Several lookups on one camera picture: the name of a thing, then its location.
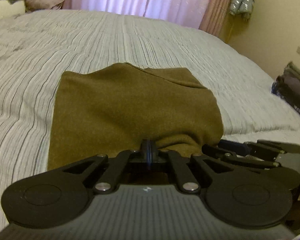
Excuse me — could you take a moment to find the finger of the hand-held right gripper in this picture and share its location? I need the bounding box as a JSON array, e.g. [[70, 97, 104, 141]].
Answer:
[[219, 139, 300, 161], [202, 144, 282, 170]]

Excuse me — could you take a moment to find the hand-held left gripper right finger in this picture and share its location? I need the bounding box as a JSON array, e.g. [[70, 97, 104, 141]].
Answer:
[[149, 140, 238, 194]]

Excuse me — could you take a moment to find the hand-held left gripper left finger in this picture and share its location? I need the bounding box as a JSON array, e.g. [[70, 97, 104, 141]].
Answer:
[[60, 140, 149, 194]]

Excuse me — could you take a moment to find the brown sweater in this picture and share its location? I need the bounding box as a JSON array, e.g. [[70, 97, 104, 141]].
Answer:
[[47, 62, 224, 173]]

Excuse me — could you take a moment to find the dark clothes pile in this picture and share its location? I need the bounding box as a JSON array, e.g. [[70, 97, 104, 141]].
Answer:
[[271, 62, 300, 127]]

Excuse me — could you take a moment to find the shiny grey hanging cloth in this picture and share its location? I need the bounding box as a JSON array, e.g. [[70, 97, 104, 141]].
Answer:
[[229, 0, 255, 22]]

